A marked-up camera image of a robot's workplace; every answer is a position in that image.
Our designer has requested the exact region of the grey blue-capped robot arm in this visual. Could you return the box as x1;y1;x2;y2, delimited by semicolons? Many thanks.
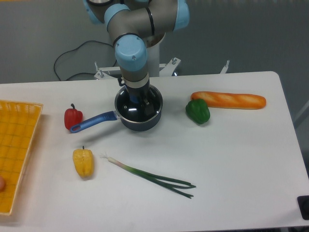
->
84;0;190;116

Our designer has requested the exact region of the white pedestal base frame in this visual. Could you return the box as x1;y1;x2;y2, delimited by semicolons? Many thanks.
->
94;57;230;80

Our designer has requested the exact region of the black device at table edge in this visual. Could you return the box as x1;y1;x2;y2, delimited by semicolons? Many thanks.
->
297;195;309;220

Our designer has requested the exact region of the dark blue saucepan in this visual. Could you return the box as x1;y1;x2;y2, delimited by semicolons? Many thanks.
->
70;85;163;133

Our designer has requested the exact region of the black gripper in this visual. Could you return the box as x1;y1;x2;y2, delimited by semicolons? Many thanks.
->
126;84;155;116

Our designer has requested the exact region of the yellow woven basket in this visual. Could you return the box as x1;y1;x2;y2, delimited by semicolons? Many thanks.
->
0;100;43;216

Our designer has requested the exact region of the yellow bell pepper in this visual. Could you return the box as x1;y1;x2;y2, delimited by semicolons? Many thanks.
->
72;146;94;178

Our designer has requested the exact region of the black floor cable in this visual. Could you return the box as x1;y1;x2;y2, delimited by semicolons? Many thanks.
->
53;40;118;82

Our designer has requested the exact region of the green bell pepper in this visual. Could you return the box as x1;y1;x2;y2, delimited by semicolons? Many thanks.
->
185;99;211;125

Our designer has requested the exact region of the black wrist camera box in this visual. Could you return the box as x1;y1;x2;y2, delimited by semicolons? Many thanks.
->
117;77;125;87

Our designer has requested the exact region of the glass lid with blue knob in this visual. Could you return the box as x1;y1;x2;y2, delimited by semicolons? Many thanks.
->
114;85;163;124

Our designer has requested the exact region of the red bell pepper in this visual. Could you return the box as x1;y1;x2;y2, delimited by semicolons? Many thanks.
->
64;103;83;130

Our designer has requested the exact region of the green spring onion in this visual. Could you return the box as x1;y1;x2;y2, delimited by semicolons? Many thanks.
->
99;154;196;199

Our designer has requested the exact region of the orange baguette loaf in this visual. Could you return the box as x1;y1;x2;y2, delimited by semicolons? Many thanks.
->
191;91;267;110

